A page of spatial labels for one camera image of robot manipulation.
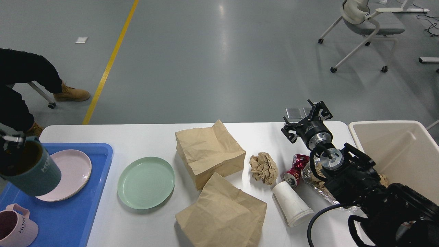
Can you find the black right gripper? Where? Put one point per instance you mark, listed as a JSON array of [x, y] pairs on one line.
[[311, 129]]

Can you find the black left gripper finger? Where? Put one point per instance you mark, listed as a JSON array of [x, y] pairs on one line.
[[11, 143]]

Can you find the dark teal mug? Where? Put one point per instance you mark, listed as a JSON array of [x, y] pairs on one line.
[[30, 169]]

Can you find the green plate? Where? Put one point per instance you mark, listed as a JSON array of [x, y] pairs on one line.
[[145, 183]]

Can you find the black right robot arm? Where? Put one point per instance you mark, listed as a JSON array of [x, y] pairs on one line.
[[396, 215]]

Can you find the silver floor plate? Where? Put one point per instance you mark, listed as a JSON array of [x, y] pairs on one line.
[[297, 112]]

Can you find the tan boot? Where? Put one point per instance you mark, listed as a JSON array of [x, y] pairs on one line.
[[69, 93], [35, 130]]

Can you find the crumpled foil wrapper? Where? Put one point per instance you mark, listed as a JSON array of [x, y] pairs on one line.
[[317, 185]]

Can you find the grey chair leg with caster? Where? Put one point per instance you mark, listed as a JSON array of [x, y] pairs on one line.
[[51, 103]]

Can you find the crushed red soda can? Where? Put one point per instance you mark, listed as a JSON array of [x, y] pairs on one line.
[[293, 175]]

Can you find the crumpled brown paper ball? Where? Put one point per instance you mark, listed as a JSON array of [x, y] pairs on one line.
[[263, 168]]

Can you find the pink plate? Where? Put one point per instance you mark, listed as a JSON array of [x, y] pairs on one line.
[[76, 168]]

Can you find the pink mug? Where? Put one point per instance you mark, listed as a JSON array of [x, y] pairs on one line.
[[16, 228]]

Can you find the white paper cup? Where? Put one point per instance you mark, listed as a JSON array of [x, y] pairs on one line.
[[295, 210]]

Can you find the upper brown paper bag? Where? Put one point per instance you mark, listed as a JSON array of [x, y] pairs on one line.
[[205, 151]]

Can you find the brown paper bag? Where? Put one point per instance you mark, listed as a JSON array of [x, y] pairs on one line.
[[223, 216], [205, 151]]

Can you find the blue plastic tray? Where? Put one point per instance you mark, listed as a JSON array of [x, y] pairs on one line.
[[66, 223]]

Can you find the beige plastic bin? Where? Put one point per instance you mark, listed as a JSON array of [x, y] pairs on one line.
[[403, 151]]

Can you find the white office chair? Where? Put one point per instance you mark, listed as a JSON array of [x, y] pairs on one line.
[[373, 24]]

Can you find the lower brown paper bag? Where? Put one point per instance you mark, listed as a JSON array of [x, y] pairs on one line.
[[223, 216]]

